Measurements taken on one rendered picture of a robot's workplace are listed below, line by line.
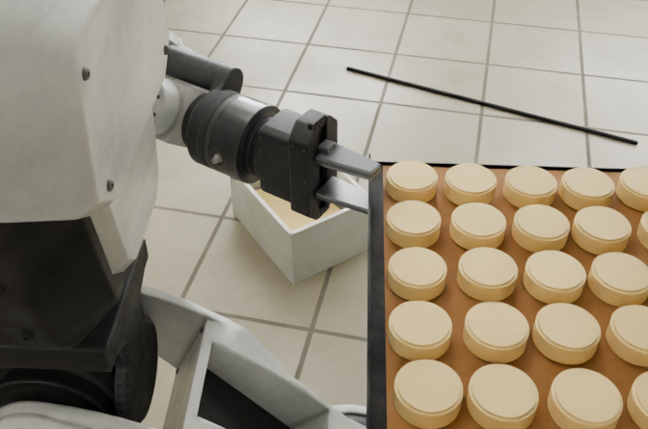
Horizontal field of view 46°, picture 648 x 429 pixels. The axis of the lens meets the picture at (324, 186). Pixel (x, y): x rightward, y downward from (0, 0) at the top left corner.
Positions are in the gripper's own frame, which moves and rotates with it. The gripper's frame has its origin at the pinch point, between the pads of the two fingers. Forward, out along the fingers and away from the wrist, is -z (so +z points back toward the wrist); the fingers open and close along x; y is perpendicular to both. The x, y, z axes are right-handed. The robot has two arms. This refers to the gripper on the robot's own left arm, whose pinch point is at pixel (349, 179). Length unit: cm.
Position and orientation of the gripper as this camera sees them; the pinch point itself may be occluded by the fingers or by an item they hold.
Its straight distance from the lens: 75.9
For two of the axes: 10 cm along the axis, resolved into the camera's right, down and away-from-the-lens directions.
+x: 0.0, -7.8, -6.3
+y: 5.4, -5.3, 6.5
